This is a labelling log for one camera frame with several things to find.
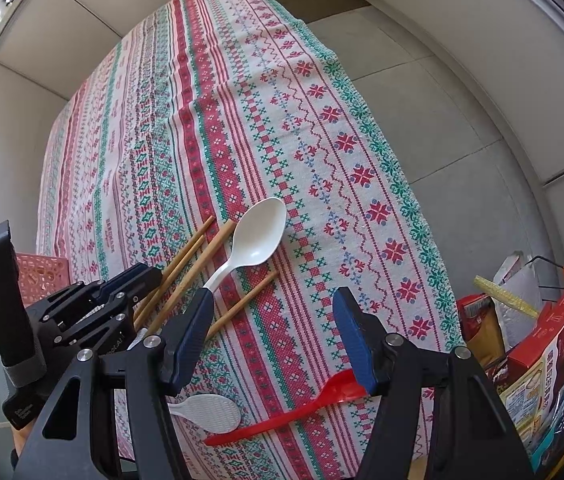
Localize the white plastic spoon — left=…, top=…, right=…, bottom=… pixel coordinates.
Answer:
left=202, top=197, right=288, bottom=295

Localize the dark red snack box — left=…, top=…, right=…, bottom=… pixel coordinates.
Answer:
left=506, top=285, right=564, bottom=377

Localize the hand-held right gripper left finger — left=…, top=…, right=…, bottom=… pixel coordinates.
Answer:
left=12, top=287, right=215, bottom=480

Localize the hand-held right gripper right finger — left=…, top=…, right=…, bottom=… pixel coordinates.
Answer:
left=332, top=287, right=535, bottom=480

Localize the pink plastic basket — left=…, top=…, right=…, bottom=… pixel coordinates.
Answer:
left=14, top=252, right=71, bottom=312

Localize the red green patterned tablecloth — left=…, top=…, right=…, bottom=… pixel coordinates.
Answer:
left=36, top=0, right=464, bottom=480

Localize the white plastic bag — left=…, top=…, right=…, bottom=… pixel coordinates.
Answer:
left=491, top=254, right=559, bottom=353

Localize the black wire rack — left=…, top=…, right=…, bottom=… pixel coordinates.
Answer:
left=482, top=255, right=564, bottom=480

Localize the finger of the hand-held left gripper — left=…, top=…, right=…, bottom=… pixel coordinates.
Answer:
left=46, top=301, right=139, bottom=357
left=69, top=262, right=164, bottom=312

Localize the white rice paddle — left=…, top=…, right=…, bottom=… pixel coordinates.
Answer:
left=167, top=393, right=242, bottom=435

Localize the red yellow snack packet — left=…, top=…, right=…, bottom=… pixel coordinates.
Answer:
left=456, top=294, right=507, bottom=367

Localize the yellow green strip packet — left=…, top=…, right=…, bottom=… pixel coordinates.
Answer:
left=473, top=274, right=541, bottom=319

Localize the red plastic spoon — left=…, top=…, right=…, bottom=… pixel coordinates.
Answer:
left=205, top=367, right=369, bottom=447

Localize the wooden chopstick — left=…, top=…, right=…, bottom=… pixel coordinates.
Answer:
left=147, top=219, right=237, bottom=336
left=205, top=270, right=280, bottom=339
left=133, top=236, right=204, bottom=329
left=159, top=216, right=217, bottom=283

